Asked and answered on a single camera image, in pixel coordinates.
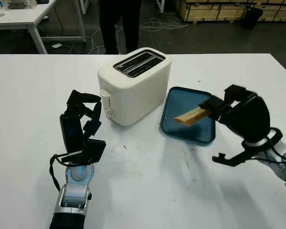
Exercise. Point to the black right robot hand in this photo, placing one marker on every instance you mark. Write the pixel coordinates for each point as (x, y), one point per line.
(250, 119)

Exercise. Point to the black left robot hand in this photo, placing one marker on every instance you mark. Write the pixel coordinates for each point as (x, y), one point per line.
(71, 131)

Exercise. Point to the slice of toast bread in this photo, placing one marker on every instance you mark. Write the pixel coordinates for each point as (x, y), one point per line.
(188, 118)

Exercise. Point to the cream white two-slot toaster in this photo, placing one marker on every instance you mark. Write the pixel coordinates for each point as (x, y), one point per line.
(133, 95)

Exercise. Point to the blue plastic tray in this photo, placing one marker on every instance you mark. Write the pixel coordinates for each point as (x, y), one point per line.
(188, 136)

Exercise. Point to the white paper sheet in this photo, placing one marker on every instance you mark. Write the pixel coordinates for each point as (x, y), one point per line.
(57, 45)

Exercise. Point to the black waste bin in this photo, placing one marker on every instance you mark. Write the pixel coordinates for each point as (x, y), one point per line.
(252, 17)

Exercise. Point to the person in dark clothes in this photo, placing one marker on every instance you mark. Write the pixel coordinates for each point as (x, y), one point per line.
(109, 28)

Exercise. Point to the wooden shipping crates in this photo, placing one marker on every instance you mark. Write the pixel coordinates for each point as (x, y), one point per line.
(205, 10)

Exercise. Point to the white table leg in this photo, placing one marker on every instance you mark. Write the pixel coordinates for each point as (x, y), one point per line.
(160, 5)
(84, 6)

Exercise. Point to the white office desk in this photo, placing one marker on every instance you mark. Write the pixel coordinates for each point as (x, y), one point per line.
(19, 16)

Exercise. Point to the clear container with grey cloth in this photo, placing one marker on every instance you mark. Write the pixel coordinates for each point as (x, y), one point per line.
(19, 3)

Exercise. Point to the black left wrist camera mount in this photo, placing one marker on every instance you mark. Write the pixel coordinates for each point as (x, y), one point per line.
(95, 150)

